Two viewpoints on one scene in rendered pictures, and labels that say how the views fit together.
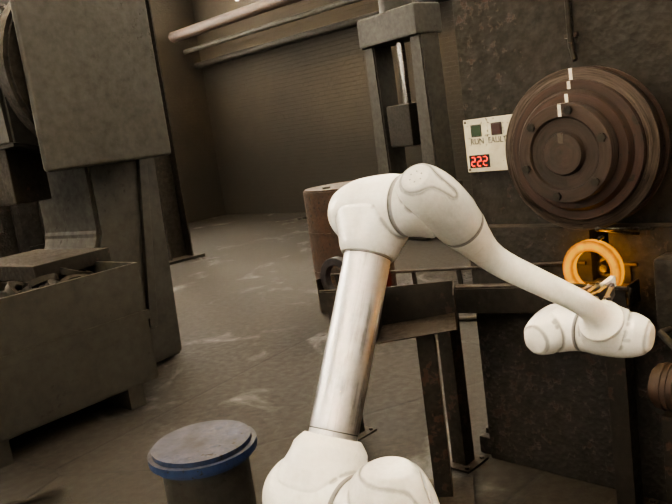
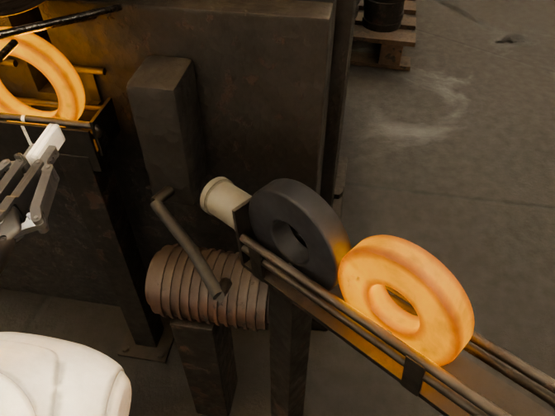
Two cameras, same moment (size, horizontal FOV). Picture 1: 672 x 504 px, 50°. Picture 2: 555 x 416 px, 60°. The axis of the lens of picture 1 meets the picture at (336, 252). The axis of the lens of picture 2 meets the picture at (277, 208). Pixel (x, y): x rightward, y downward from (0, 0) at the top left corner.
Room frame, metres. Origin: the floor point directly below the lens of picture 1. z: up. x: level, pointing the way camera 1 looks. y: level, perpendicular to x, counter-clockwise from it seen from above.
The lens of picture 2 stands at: (1.33, -0.69, 1.17)
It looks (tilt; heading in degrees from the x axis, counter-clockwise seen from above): 45 degrees down; 324
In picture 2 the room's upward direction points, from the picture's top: straight up
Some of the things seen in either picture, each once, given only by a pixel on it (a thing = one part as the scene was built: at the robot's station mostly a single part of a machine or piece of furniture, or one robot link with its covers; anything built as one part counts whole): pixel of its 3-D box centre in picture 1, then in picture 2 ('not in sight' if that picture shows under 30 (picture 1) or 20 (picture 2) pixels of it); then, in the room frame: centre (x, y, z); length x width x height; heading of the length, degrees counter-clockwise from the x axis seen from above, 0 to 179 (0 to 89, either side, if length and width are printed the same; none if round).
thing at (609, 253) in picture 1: (593, 269); (26, 84); (2.13, -0.76, 0.75); 0.18 x 0.03 x 0.18; 44
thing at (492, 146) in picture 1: (499, 143); not in sight; (2.44, -0.59, 1.15); 0.26 x 0.02 x 0.18; 45
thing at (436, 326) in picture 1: (426, 395); not in sight; (2.30, -0.23, 0.36); 0.26 x 0.20 x 0.72; 80
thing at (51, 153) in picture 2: not in sight; (52, 163); (1.92, -0.73, 0.74); 0.05 x 0.03 x 0.01; 135
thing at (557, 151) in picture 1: (566, 153); not in sight; (2.05, -0.68, 1.11); 0.28 x 0.06 x 0.28; 45
